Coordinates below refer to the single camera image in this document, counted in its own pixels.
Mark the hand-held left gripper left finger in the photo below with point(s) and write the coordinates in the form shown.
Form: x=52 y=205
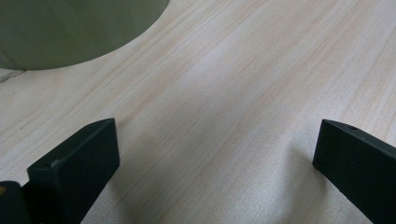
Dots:
x=77 y=165

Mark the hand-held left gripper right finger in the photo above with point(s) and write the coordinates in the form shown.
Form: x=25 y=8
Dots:
x=358 y=165

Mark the pale green trash bin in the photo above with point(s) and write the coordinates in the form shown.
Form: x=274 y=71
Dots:
x=68 y=31

